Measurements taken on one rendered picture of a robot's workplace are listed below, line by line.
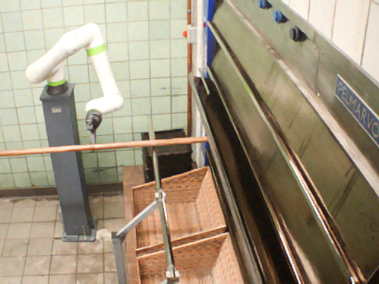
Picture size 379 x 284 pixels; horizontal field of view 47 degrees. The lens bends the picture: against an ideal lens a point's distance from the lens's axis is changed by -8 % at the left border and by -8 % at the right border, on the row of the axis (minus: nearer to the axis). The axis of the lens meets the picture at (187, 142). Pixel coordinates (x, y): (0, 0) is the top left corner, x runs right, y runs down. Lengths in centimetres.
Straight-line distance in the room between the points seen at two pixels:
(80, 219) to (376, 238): 278
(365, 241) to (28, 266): 284
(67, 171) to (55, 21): 106
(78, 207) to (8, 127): 90
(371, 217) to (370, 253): 8
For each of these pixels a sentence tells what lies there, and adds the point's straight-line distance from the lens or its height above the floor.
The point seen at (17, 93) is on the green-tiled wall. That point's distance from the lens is 366.
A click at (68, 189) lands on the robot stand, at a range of 335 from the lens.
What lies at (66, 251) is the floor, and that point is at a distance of 356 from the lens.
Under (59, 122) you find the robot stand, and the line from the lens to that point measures 306.
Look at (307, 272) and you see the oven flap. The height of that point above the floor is 149.
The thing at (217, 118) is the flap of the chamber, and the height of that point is 141.
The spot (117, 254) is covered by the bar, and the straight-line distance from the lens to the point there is 229.
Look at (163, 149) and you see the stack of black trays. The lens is 289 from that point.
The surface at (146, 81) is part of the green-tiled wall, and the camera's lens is 355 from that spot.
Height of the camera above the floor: 244
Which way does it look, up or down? 31 degrees down
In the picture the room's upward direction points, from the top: straight up
